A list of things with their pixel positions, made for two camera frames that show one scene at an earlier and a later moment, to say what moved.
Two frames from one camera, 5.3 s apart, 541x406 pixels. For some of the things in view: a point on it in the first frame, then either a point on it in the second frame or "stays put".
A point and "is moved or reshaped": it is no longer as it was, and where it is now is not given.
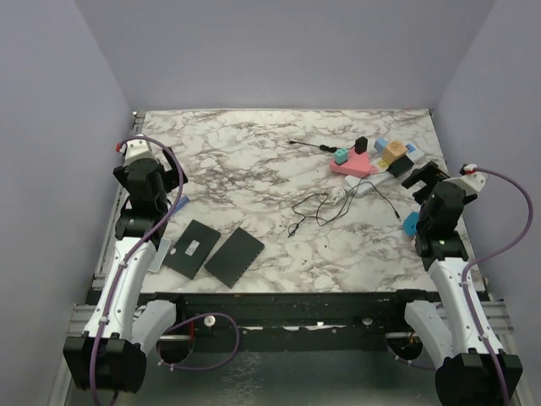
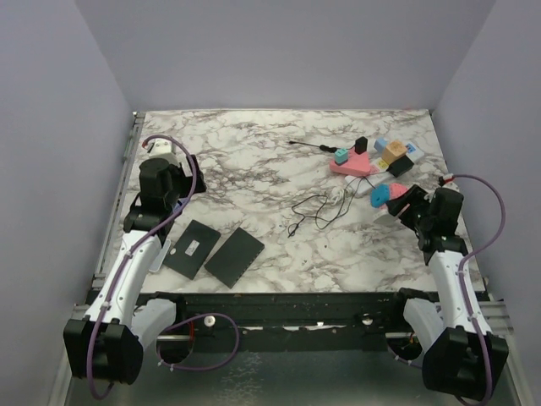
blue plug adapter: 410,224 is moved or reshaped
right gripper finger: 418,175 -> 415,194
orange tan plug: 393,150 stays put
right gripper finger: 432,175 -> 414,215
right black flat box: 234,257 stays put
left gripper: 172,176 -> 188,181
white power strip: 359,186 stays put
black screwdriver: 322,147 stays put
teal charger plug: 341,156 stays put
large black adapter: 398,166 stays put
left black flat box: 192,249 stays put
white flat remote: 160,255 stays put
